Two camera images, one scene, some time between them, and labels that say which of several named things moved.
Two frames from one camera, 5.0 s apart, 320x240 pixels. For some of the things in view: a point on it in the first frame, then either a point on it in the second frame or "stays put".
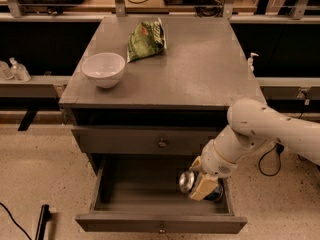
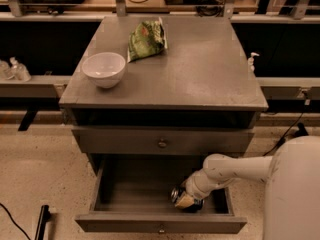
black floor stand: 44,217 stays put
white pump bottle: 250,61 stays put
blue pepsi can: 187,183 -> 175,195
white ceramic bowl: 105,69 stays put
